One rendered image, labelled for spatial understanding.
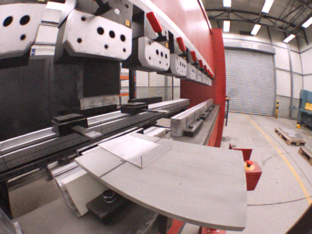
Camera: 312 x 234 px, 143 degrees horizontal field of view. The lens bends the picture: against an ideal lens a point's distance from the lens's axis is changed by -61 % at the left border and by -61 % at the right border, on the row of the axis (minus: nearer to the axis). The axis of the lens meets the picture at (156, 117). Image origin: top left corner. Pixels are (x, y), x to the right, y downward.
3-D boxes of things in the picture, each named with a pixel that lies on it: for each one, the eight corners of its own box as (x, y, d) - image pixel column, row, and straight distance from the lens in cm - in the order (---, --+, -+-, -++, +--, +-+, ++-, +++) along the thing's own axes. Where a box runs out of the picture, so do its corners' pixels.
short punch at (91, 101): (83, 110, 25) (82, 58, 25) (78, 109, 27) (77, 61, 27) (120, 103, 31) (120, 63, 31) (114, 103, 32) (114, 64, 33)
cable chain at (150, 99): (133, 105, 94) (133, 100, 94) (127, 105, 98) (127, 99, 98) (161, 100, 130) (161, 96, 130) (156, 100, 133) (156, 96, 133)
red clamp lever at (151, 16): (155, 9, 36) (169, 39, 38) (142, 14, 37) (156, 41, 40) (153, 11, 34) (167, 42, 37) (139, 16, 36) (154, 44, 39)
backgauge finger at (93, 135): (79, 151, 31) (75, 130, 30) (52, 130, 55) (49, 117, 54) (116, 136, 37) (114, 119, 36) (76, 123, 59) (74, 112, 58)
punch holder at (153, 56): (145, 63, 33) (145, 10, 39) (120, 68, 38) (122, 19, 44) (170, 71, 46) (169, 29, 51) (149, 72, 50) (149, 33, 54)
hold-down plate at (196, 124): (192, 137, 68) (193, 131, 67) (183, 135, 69) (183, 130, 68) (203, 123, 96) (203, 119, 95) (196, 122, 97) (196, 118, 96)
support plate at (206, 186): (242, 231, 15) (246, 227, 14) (75, 163, 26) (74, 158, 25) (241, 154, 29) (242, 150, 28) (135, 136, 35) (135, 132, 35)
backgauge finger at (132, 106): (162, 117, 59) (162, 106, 58) (120, 113, 74) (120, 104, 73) (172, 113, 69) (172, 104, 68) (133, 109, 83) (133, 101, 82)
